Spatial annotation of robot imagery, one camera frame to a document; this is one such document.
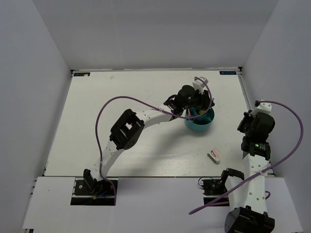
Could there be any purple cable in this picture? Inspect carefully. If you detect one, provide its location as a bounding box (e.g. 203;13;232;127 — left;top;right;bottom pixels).
94;77;211;206
189;100;304;216

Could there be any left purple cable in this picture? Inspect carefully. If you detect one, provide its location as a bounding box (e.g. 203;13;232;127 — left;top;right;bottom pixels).
94;77;211;206

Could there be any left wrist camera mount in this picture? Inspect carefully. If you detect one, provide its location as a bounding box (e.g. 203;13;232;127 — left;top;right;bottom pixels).
192;77;208;94

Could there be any teal round organizer container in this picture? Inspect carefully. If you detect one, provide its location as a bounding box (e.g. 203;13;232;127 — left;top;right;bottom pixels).
185;108;215;133

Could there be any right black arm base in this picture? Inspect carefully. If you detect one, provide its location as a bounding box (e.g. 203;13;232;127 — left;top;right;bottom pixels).
198;177;227;204

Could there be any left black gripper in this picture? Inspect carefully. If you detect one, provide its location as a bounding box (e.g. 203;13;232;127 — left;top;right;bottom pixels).
183;87;215;112

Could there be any left corner table label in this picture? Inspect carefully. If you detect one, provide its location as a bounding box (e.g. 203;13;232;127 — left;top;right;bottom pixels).
73;72;90;77

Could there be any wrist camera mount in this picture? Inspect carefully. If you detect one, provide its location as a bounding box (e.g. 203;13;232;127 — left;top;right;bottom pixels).
249;100;272;117
192;77;208;94

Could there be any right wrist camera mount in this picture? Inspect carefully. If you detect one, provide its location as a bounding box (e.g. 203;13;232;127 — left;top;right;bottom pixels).
249;100;272;117

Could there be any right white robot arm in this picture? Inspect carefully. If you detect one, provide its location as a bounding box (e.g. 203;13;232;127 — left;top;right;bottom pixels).
219;110;275;233

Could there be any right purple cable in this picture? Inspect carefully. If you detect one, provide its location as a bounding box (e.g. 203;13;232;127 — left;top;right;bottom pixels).
189;100;304;216

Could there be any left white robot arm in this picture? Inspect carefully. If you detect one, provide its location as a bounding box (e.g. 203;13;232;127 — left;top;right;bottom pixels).
83;84;214;195

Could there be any corner table label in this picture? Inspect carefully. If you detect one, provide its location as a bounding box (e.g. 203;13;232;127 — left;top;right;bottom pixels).
73;72;90;77
219;71;237;75

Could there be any right corner table label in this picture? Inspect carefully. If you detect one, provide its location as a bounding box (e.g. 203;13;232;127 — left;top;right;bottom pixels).
219;71;237;75

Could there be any pink white eraser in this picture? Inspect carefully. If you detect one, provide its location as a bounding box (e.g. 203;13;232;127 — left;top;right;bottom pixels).
207;150;220;164

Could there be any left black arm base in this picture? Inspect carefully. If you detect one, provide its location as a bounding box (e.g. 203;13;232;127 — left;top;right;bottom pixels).
70;180;115;206

